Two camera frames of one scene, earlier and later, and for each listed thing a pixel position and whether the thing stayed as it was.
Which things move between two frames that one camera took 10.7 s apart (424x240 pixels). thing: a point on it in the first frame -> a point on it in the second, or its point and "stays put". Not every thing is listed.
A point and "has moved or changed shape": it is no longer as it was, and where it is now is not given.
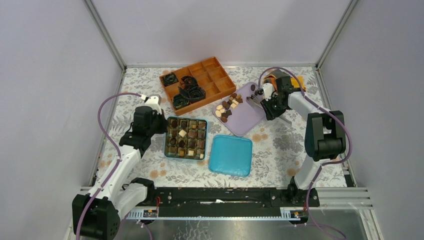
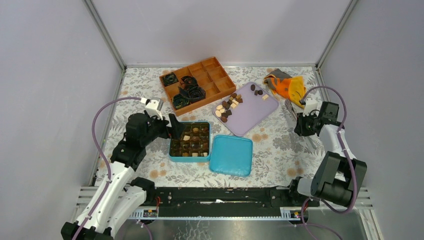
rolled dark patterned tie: x=193 y=93 stays put
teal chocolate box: x=187 y=138 has moved or changed shape
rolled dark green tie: x=179 y=101 stays put
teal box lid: x=231 y=155 stays put
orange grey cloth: x=295 y=82 stays put
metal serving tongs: x=254 y=100 has moved or changed shape
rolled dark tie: x=188 y=81 stays put
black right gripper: x=270 y=114 -> x=299 y=129
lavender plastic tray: x=234 y=112 stays put
